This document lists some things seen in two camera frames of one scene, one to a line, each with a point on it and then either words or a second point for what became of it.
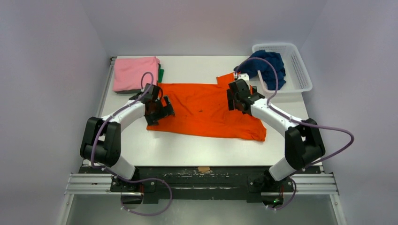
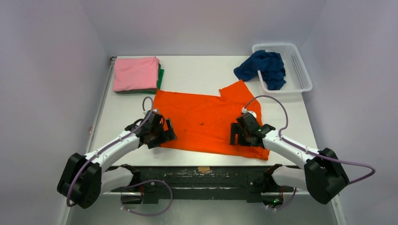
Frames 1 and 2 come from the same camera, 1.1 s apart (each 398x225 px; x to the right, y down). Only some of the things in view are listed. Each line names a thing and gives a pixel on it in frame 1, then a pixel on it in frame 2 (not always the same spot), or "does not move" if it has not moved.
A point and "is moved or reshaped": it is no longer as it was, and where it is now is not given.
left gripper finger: [153, 119] to [157, 143]
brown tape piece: [203, 169] does not move
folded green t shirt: [160, 79] does not move
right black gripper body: [234, 96] to [239, 136]
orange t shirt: [205, 111] is moved or reshaped
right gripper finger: [238, 103] to [242, 140]
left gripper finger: [167, 110] to [170, 134]
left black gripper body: [158, 108] to [158, 133]
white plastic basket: [298, 80] does not move
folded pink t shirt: [127, 72] does not move
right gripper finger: [231, 94] to [234, 130]
